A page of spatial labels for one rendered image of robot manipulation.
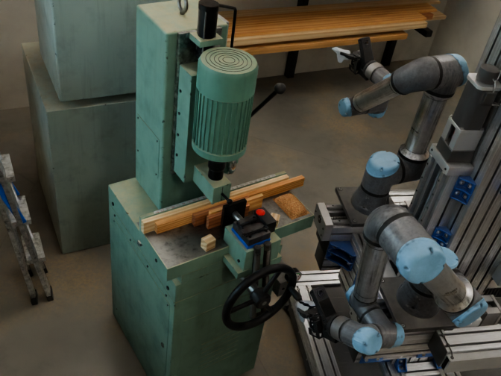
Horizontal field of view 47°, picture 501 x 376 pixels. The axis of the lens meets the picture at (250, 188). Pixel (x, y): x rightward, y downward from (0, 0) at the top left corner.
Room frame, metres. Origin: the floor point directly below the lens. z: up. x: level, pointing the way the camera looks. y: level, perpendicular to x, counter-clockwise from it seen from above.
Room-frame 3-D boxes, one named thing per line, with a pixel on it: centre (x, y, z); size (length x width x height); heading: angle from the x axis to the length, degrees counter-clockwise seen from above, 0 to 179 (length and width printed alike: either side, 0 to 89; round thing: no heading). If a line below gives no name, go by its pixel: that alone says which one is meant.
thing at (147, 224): (1.56, 0.10, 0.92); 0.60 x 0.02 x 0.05; 129
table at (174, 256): (1.46, 0.02, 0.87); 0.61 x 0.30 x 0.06; 129
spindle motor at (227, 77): (1.51, 0.12, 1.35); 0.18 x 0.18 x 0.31
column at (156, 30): (1.74, 0.31, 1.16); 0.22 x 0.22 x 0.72; 39
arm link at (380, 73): (2.11, -0.46, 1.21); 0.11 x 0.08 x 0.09; 31
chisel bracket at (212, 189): (1.53, 0.13, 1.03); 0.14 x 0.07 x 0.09; 39
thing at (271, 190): (1.57, 0.05, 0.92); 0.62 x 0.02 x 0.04; 129
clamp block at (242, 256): (1.39, -0.03, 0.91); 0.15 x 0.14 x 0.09; 129
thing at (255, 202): (1.53, 0.04, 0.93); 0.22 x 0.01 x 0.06; 129
